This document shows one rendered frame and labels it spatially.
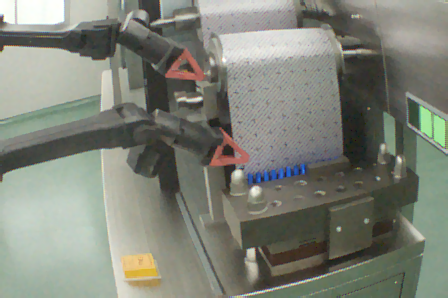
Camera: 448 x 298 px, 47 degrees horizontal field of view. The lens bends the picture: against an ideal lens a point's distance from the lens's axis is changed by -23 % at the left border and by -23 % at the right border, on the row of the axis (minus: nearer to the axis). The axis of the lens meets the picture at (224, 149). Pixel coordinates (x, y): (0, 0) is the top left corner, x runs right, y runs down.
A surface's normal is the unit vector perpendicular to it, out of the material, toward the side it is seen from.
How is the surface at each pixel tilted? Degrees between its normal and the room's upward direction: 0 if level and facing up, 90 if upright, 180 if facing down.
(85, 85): 90
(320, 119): 90
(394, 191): 90
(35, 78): 90
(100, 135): 107
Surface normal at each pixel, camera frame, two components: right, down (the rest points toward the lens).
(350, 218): 0.20, 0.29
